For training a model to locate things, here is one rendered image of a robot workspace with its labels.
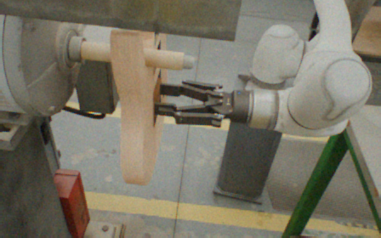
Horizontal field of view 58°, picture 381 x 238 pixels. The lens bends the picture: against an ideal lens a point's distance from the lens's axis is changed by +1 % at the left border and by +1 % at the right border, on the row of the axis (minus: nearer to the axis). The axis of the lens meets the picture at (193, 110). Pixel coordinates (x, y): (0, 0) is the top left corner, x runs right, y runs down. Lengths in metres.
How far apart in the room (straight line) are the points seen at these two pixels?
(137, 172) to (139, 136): 0.08
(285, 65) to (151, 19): 1.06
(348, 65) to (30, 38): 0.49
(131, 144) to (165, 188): 1.32
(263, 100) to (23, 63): 0.46
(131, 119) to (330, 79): 0.35
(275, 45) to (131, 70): 0.92
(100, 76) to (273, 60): 0.75
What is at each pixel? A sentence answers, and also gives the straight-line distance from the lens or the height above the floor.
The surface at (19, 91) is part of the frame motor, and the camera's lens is 0.59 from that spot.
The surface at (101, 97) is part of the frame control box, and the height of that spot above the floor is 0.98.
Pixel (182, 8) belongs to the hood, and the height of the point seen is 1.42.
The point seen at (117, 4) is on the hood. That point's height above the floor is 1.42.
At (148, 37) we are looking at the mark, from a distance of 0.67.
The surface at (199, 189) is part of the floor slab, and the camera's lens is 1.97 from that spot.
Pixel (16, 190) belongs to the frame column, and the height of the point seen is 0.88.
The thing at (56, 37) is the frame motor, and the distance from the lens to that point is 0.62.
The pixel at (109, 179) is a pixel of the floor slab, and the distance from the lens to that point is 2.02.
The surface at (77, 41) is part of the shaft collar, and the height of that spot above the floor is 1.27.
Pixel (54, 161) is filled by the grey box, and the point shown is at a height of 0.71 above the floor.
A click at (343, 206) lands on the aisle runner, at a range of 2.15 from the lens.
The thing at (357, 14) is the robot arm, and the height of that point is 1.14.
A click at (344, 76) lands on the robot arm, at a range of 0.58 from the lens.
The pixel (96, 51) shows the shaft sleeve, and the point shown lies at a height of 1.26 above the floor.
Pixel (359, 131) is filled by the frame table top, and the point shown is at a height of 0.93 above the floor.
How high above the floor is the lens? 1.58
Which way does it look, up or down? 41 degrees down
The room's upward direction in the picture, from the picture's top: 6 degrees clockwise
